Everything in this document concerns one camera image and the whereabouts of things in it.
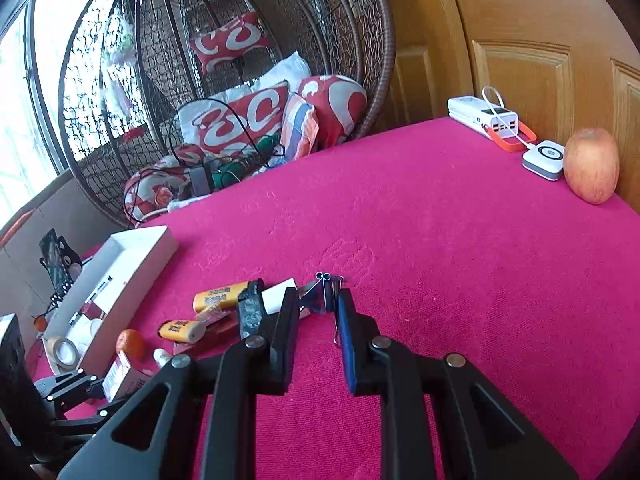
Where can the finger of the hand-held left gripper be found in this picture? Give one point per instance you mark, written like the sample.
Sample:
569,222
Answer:
70,385
90,421

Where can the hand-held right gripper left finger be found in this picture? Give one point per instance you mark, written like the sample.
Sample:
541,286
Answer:
287,350

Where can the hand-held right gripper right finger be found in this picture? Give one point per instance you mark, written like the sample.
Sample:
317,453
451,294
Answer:
346,345

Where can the black binder clip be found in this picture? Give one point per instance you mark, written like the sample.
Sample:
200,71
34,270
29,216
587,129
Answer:
322,300

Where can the white shallow box tray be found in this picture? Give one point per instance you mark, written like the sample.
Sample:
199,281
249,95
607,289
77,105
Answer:
135,255

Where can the brown packing tape roll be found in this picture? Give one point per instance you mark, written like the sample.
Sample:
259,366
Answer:
70,360

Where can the white paper card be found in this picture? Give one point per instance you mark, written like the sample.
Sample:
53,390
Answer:
275,302

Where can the dark metal lighter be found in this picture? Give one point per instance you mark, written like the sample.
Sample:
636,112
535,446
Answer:
250,310

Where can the white red medicine box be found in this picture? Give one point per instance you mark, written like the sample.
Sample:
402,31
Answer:
125,375

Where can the tangerine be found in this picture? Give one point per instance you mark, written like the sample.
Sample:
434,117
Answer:
39,323
131,344

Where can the small white plastic bottle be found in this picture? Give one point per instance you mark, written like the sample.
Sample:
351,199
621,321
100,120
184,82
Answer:
161,357

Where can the black white cat phone stand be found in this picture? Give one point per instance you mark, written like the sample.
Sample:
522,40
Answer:
72,260

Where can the black smartphone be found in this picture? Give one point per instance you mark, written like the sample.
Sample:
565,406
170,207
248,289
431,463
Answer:
52,260

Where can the orange cloth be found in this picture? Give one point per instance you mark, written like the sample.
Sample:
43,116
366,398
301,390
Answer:
15,225

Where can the white power strip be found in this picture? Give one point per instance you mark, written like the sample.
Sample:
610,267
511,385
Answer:
185,203

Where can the green fabric item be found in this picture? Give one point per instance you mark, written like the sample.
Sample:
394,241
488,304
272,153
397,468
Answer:
230,172

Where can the black power adapter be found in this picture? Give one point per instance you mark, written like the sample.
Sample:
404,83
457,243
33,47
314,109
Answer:
200,180

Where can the red white patterned round cushion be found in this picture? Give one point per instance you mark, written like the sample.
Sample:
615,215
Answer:
150,190
332,105

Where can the plaid cushion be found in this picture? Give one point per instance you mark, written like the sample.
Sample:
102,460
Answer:
300,130

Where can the window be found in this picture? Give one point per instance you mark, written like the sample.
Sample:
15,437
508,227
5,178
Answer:
30,110

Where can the red apple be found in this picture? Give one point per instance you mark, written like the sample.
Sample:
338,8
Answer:
592,167

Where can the brown wicker hanging chair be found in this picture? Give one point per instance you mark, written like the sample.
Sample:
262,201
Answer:
370,35

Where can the small red white headrest pillow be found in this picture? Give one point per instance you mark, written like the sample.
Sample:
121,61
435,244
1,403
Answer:
227,42

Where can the white fluffy hanging ornament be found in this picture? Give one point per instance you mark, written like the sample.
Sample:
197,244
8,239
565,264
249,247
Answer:
120,45

